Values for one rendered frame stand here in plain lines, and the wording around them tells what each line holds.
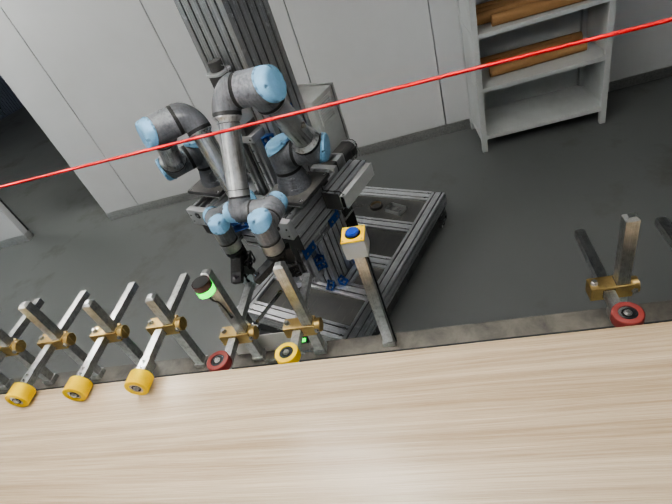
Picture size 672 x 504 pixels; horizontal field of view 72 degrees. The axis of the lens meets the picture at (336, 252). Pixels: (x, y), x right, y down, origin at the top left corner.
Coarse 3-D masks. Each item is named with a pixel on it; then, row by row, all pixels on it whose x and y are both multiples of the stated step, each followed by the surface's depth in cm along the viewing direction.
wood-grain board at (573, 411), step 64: (192, 384) 152; (256, 384) 144; (320, 384) 138; (384, 384) 131; (448, 384) 126; (512, 384) 121; (576, 384) 116; (640, 384) 111; (0, 448) 155; (64, 448) 147; (128, 448) 140; (192, 448) 134; (256, 448) 128; (320, 448) 123; (384, 448) 118; (448, 448) 113; (512, 448) 109; (576, 448) 105; (640, 448) 101
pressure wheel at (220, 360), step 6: (216, 354) 158; (222, 354) 157; (228, 354) 158; (210, 360) 157; (216, 360) 155; (222, 360) 155; (228, 360) 155; (210, 366) 155; (216, 366) 154; (222, 366) 153; (228, 366) 155
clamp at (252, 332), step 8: (224, 328) 172; (232, 328) 170; (248, 328) 168; (256, 328) 170; (224, 336) 169; (232, 336) 168; (240, 336) 167; (248, 336) 167; (256, 336) 169; (224, 344) 172
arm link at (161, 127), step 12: (168, 108) 169; (144, 120) 167; (156, 120) 167; (168, 120) 168; (144, 132) 166; (156, 132) 167; (168, 132) 169; (180, 132) 172; (144, 144) 176; (156, 144) 170; (168, 156) 191; (180, 156) 202; (168, 168) 205; (180, 168) 206; (192, 168) 215
